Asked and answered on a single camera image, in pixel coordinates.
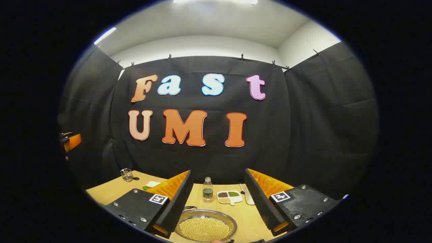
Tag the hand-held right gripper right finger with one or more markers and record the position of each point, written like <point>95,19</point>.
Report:
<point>260,199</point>

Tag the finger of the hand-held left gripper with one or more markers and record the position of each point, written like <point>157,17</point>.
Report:
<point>74,141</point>

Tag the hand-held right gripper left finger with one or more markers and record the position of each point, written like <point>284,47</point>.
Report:
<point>179,202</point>

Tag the pile of yellow soybeans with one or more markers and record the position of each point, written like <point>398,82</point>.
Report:
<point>202,229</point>

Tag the white divided bean dish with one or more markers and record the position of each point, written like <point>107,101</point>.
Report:
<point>236,199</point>

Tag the clear plastic water bottle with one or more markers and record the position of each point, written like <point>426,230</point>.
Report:
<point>207,192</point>

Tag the sandwich with lettuce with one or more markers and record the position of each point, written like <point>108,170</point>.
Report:
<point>152,184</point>

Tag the black backdrop cloth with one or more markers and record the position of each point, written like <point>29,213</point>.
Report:
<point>270,135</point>

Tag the ceiling light strip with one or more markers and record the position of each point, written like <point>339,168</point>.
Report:
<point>104,35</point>
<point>216,1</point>

